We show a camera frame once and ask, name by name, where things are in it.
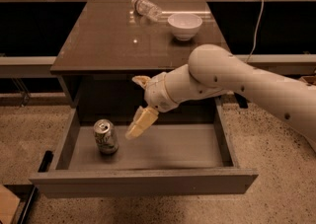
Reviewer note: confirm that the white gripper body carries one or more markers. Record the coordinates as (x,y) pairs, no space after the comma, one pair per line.
(157,94)

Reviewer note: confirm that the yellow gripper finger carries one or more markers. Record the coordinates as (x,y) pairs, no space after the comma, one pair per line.
(141,80)
(142,120)

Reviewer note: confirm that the silver green 7up can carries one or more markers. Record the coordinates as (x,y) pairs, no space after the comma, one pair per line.
(106,137)

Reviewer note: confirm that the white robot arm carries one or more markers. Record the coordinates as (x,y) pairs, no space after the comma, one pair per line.
(213,71)

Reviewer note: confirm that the open grey top drawer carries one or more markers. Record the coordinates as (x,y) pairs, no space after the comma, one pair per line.
(186,152)

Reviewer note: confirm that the grey cabinet with counter top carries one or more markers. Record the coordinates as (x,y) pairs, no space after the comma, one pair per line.
(109,44)

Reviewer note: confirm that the white ceramic bowl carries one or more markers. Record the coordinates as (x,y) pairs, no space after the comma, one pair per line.
(184,26)

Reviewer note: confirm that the clear plastic water bottle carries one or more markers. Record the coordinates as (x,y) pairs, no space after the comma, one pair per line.
(147,9)

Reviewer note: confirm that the cardboard piece on floor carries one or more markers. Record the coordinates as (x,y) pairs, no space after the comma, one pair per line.
(9,203)

